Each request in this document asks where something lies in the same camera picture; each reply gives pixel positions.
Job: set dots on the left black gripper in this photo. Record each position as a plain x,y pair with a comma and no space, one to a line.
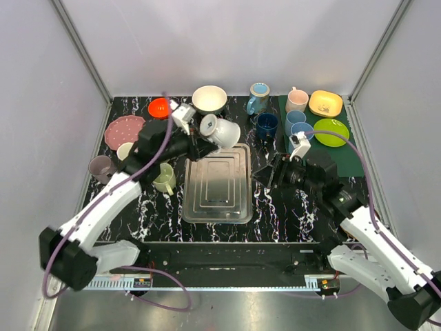
196,149

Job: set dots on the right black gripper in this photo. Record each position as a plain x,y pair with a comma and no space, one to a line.
277,173

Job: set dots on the white grey mug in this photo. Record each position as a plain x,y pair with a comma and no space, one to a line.
222,132

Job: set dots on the light green mug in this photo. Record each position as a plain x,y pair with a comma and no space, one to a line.
166,180

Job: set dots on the navy blue mug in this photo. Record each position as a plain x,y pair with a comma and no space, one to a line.
266,126

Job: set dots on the grey blue mug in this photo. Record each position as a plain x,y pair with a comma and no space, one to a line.
124,150

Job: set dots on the pink lilac mug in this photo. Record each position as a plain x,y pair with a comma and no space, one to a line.
102,168

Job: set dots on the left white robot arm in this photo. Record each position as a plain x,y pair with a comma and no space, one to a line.
70,254

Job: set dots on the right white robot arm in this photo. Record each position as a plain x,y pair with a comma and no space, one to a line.
409,287

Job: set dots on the light blue patterned mug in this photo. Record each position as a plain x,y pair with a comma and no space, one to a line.
258,99

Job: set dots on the steel tray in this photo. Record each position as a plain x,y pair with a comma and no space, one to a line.
218,188

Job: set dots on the large white bowl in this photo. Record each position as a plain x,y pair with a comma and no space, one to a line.
209,100

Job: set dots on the red bowl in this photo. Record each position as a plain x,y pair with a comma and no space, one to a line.
159,108

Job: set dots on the blue plastic cup front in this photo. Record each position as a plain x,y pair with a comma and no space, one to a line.
303,127

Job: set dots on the blue plastic cup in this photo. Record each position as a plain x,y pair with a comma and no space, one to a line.
293,117
303,127

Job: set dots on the blue plastic cup rear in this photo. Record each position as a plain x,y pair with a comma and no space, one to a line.
293,117

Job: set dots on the pink dotted plate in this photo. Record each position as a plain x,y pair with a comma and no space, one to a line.
125,129

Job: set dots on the pink cup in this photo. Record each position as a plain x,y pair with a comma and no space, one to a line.
297,100

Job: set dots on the dark green mat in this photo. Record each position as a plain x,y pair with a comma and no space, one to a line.
347,161

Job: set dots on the yellow square bowl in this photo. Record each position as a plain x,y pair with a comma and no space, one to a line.
325,104

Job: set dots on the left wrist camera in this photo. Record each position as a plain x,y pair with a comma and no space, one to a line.
182,115

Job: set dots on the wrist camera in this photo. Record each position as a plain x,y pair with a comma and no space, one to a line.
182,115
300,144

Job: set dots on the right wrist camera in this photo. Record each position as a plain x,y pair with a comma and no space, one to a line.
300,144

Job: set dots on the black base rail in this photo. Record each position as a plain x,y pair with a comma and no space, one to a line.
236,265

